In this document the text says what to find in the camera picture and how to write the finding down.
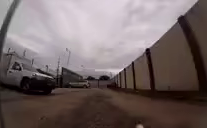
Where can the brown dirt road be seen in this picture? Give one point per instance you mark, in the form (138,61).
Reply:
(91,110)

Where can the silver car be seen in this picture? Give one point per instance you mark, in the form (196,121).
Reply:
(79,84)

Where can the dark building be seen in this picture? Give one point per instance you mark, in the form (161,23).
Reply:
(69,76)

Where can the long concrete panel wall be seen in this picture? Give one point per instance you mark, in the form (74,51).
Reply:
(171,63)

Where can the white truck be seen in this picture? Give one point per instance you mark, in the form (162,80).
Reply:
(24,75)

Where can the utility pole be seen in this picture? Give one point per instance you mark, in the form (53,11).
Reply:
(58,68)

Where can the distant trees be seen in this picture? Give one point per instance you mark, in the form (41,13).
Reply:
(99,78)

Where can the street lamp pole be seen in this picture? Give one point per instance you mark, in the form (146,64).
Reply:
(68,57)

